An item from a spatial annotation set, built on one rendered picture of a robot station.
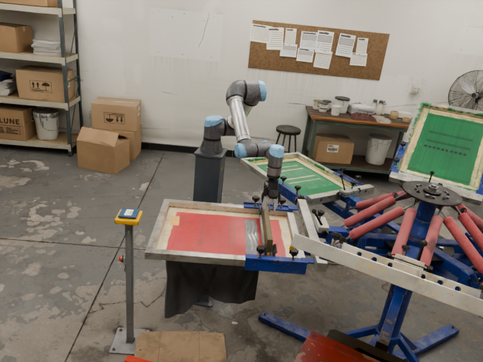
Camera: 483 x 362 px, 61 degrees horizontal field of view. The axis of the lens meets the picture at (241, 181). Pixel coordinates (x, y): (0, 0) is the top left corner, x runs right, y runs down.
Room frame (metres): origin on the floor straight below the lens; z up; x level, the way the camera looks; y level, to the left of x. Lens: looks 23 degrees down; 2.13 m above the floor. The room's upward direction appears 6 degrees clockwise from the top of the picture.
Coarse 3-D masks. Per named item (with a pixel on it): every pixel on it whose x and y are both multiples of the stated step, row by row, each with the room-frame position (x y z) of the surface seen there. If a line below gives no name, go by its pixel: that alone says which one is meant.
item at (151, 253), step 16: (192, 208) 2.20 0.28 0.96; (208, 208) 2.21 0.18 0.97; (224, 208) 2.21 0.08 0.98; (240, 208) 2.22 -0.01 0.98; (160, 224) 1.92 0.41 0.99; (288, 224) 2.12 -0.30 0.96; (144, 256) 1.65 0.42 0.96; (160, 256) 1.65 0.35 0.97; (176, 256) 1.66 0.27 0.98; (192, 256) 1.66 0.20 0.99; (208, 256) 1.67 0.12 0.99; (224, 256) 1.68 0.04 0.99; (240, 256) 1.70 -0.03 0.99; (304, 256) 1.76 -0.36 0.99
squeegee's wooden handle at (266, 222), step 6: (264, 210) 2.08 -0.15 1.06; (264, 216) 2.01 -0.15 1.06; (264, 222) 1.96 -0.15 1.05; (264, 228) 1.92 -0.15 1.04; (270, 228) 1.88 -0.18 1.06; (264, 234) 1.89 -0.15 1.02; (270, 234) 1.82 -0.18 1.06; (264, 240) 1.86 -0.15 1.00; (270, 240) 1.77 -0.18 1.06; (270, 246) 1.77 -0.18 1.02; (270, 252) 1.77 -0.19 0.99
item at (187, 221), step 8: (184, 216) 2.10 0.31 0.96; (192, 216) 2.11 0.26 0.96; (200, 216) 2.12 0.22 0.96; (208, 216) 2.13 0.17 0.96; (216, 216) 2.14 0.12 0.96; (224, 216) 2.15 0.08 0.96; (232, 216) 2.16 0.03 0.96; (184, 224) 2.01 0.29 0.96; (192, 224) 2.02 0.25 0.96; (240, 224) 2.08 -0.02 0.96; (272, 224) 2.12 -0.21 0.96; (240, 232) 1.99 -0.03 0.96; (272, 232) 2.03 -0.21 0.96; (280, 232) 2.04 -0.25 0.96
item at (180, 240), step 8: (176, 232) 1.92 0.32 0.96; (184, 232) 1.93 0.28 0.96; (192, 232) 1.93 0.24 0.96; (168, 240) 1.83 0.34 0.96; (176, 240) 1.84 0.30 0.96; (184, 240) 1.85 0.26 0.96; (240, 240) 1.91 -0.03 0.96; (280, 240) 1.95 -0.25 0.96; (168, 248) 1.76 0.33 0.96; (176, 248) 1.77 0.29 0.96; (184, 248) 1.77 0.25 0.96; (192, 248) 1.78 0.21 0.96; (200, 248) 1.79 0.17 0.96; (208, 248) 1.80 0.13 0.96; (216, 248) 1.81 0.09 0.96; (240, 248) 1.83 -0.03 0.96; (280, 248) 1.87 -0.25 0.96
